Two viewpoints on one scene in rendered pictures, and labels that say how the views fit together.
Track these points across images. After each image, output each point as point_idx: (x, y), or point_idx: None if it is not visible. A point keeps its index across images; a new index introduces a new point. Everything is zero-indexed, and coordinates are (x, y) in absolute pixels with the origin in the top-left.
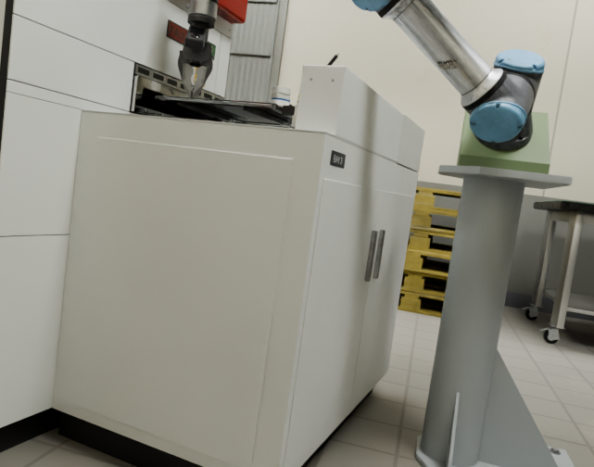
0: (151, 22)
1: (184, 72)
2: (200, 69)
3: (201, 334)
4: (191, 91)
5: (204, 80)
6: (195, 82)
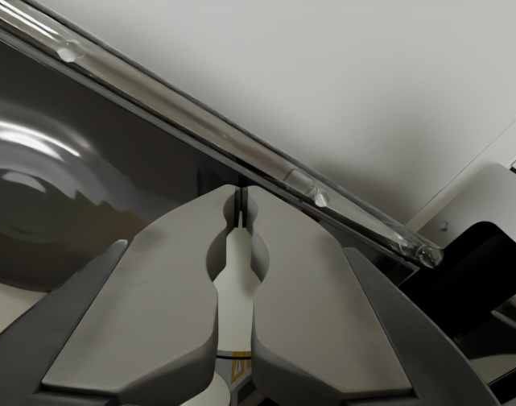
0: None
1: (339, 285)
2: (150, 341)
3: None
4: (246, 188)
5: (127, 246)
6: (212, 225)
